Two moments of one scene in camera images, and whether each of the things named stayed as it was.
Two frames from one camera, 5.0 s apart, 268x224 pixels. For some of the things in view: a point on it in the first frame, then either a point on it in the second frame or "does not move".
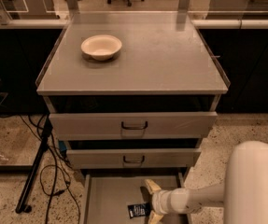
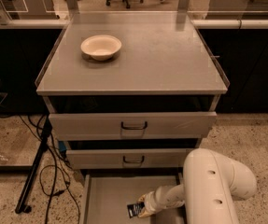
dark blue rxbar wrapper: x=138 y=209 does not move
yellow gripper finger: x=155 y=217 -> x=144 y=214
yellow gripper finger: x=152 y=187 -> x=142 y=198
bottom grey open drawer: x=109 y=192 does not move
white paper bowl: x=101 y=47 does not move
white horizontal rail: x=195 y=22 does not move
